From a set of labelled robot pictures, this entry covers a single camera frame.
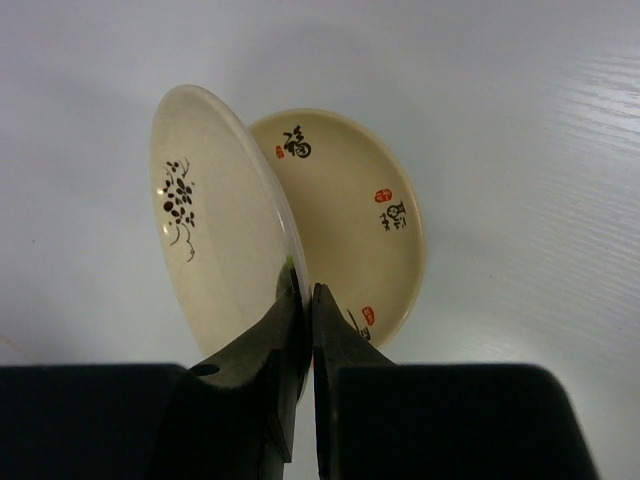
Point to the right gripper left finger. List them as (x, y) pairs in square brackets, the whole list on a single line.
[(232, 416)]

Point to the cream plate with calligraphy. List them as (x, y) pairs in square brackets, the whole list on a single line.
[(356, 212)]

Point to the cream plate with flower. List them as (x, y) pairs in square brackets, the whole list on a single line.
[(227, 233)]

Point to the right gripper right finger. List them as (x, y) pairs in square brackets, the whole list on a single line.
[(356, 409)]

